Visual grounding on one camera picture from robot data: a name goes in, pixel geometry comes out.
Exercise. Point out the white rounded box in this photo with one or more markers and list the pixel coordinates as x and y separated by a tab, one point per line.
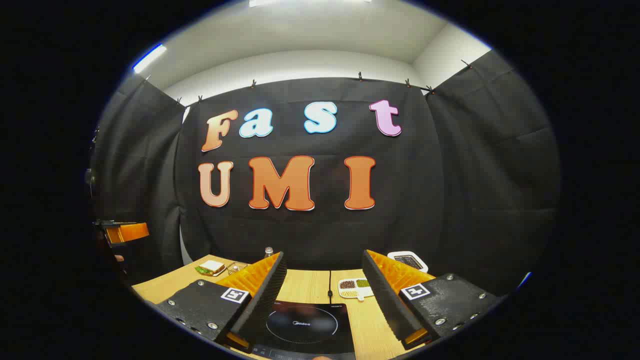
408	260

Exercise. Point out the sandwich with lettuce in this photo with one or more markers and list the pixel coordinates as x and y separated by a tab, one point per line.
211	267

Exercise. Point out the ceiling light strip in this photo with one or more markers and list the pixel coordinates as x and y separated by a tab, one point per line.
310	2
149	59

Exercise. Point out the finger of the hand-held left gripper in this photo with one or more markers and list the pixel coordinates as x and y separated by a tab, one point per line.
132	232

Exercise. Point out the white divided dish with beans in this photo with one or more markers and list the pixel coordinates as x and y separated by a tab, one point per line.
355	289

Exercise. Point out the black induction cooktop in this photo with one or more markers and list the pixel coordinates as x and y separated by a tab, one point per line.
305	325

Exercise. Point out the clear plastic water bottle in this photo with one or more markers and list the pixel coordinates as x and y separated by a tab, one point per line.
269	252

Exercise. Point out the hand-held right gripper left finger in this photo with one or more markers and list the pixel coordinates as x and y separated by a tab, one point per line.
261	304

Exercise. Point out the black backdrop cloth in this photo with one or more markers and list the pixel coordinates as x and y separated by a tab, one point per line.
325	235

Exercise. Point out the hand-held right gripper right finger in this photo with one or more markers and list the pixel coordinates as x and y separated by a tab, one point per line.
385	300

